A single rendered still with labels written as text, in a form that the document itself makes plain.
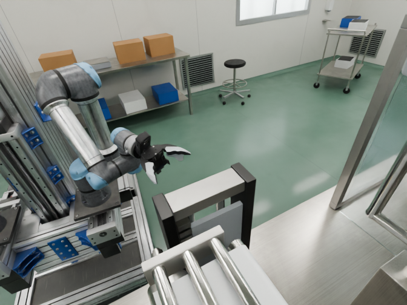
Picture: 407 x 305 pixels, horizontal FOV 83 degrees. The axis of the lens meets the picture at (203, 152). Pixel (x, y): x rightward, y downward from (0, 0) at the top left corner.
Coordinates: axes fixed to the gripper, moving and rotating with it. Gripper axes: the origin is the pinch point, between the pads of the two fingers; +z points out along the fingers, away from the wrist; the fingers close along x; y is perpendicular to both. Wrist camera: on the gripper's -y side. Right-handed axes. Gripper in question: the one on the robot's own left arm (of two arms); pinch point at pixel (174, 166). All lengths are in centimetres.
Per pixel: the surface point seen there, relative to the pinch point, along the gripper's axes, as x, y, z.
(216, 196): 11.5, -21.4, 29.8
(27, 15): -59, -17, -313
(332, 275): -14, 36, 49
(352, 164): -44, 15, 40
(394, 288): -7, 10, 59
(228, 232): 10.9, -9.9, 30.5
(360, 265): -23, 37, 55
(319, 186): -136, 144, 15
